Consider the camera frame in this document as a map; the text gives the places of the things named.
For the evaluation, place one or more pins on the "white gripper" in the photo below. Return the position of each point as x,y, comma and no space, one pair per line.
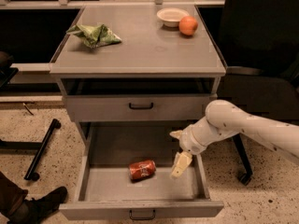
187,143

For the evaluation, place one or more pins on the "red coke can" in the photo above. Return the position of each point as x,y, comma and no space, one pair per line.
142,169

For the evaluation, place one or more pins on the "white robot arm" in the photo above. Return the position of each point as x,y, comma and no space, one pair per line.
223,120

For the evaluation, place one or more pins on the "grey drawer cabinet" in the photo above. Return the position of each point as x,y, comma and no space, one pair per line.
151,59

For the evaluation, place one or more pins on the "closed grey top drawer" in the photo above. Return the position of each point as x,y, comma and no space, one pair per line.
115,107

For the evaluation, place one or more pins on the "open grey middle drawer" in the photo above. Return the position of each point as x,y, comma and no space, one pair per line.
105,189

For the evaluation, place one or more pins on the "orange fruit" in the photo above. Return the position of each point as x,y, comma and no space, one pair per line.
188,25

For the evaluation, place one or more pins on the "white bowl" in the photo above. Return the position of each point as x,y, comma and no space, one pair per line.
171,16

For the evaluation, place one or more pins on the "green chip bag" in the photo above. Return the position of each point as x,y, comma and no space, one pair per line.
94,36

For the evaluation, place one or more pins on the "black office chair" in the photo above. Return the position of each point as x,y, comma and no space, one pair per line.
259,40

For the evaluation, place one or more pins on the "black table leg base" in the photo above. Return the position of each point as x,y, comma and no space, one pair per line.
38,147

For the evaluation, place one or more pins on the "black shoe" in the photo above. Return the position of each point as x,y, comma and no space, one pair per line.
35,211

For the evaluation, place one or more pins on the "brown trouser leg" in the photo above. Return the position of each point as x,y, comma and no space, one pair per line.
11,196

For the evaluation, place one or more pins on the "black top drawer handle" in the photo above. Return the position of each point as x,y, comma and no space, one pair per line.
141,107

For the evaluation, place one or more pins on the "black drawer handle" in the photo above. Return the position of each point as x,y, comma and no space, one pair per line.
142,215
141,107

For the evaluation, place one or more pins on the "black middle drawer handle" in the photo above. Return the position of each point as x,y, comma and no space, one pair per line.
142,215

